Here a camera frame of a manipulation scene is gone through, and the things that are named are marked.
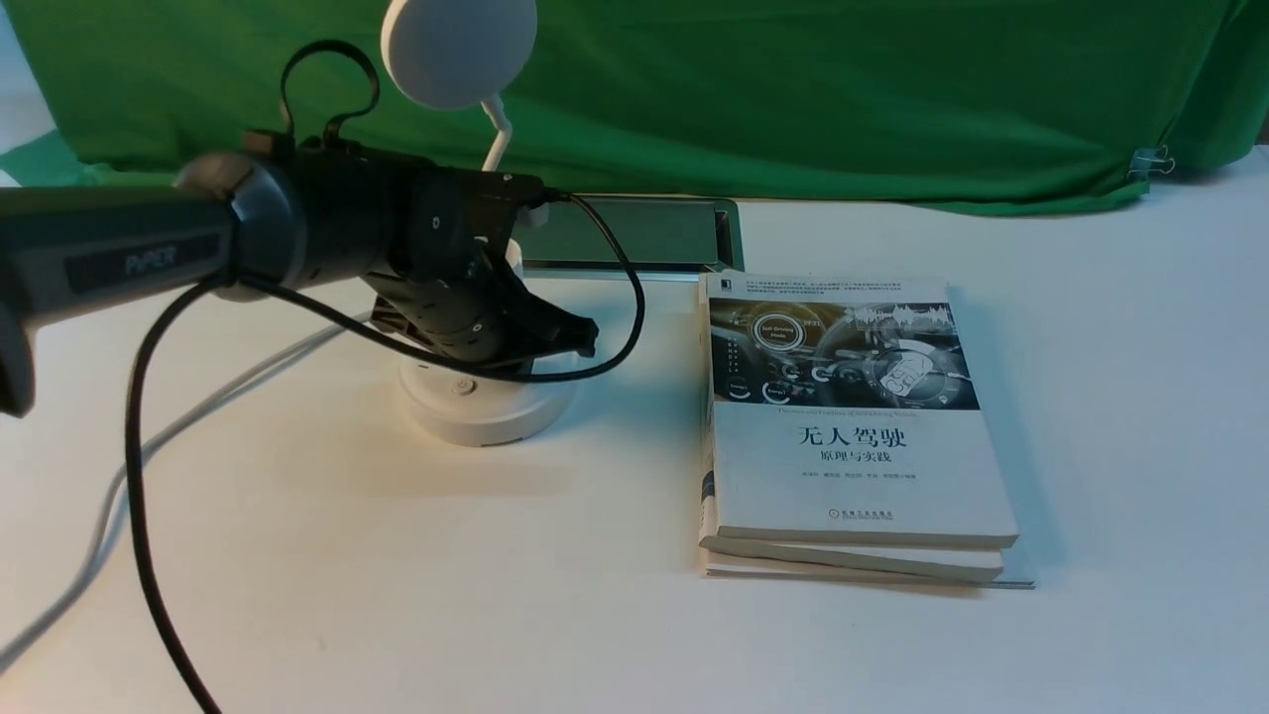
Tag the white top book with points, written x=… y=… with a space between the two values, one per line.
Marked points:
x=843 y=411

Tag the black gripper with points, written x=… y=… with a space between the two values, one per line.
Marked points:
x=459 y=299

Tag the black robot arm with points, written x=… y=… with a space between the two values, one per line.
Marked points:
x=295 y=215

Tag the green backdrop cloth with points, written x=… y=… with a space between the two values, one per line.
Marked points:
x=1001 y=108

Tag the white book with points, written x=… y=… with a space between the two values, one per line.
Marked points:
x=843 y=411
x=725 y=557

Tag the white desk lamp with sockets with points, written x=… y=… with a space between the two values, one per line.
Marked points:
x=454 y=55

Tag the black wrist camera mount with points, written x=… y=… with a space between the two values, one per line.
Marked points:
x=483 y=205

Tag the white bottom book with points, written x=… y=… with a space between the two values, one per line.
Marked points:
x=725 y=557

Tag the silver binder clip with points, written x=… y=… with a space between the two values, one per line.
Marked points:
x=1148 y=163

